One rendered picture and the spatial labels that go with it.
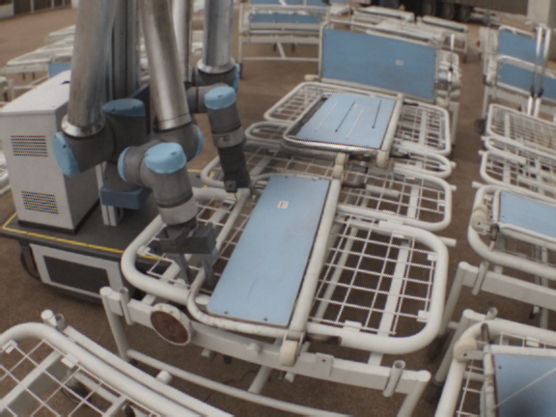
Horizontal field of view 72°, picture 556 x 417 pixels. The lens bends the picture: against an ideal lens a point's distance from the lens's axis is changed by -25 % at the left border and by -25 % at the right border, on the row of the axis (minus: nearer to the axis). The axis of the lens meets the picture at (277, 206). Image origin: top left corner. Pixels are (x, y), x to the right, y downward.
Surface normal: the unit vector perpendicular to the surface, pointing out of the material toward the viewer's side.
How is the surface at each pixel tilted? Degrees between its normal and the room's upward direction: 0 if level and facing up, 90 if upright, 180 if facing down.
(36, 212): 90
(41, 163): 90
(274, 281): 1
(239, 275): 1
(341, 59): 91
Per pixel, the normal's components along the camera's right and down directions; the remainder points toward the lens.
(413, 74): -0.33, 0.48
